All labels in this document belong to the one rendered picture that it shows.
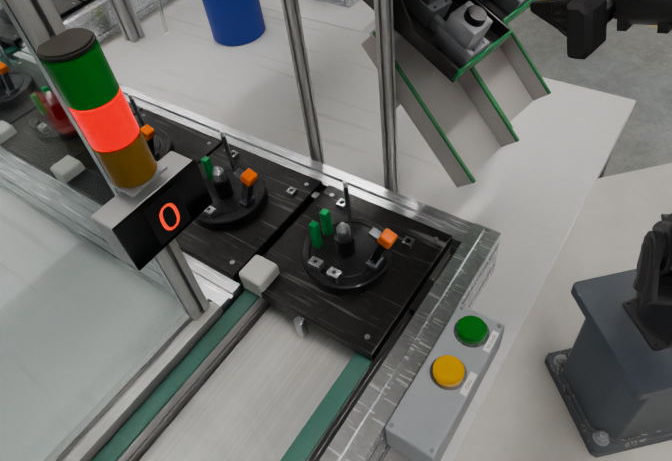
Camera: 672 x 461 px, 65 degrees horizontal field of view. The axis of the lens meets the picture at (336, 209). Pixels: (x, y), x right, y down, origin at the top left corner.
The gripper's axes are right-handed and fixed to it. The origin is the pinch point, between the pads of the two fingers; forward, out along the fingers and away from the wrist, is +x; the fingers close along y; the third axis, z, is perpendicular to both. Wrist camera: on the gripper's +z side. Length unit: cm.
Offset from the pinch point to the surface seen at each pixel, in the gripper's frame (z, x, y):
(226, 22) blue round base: -14, 105, -10
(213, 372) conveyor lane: -35, 28, 54
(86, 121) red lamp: 9, 20, 50
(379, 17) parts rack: 0.6, 22.5, 9.7
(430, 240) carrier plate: -31.7, 14.7, 17.4
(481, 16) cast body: -2.2, 11.7, 1.9
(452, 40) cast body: -4.8, 15.3, 4.2
